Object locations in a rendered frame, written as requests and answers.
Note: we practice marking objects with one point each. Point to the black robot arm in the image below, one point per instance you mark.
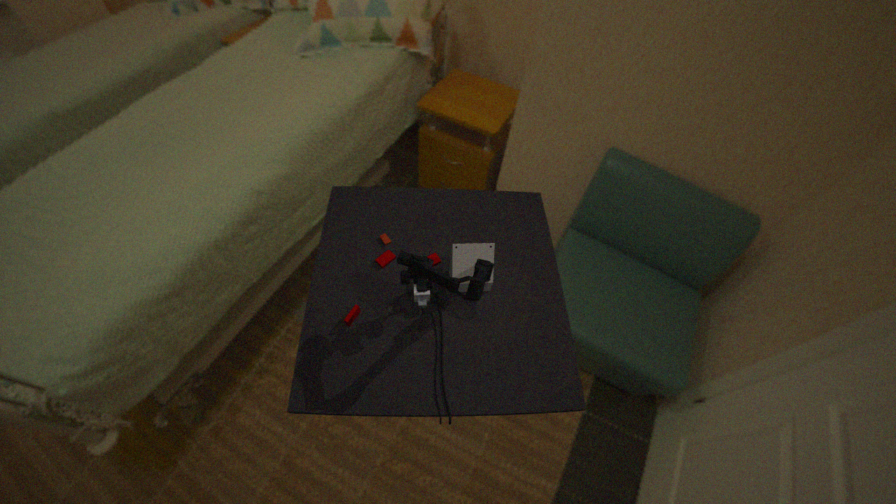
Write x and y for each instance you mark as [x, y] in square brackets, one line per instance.
[420, 267]

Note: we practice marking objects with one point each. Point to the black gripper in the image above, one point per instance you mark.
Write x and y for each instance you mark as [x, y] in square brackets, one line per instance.
[405, 277]

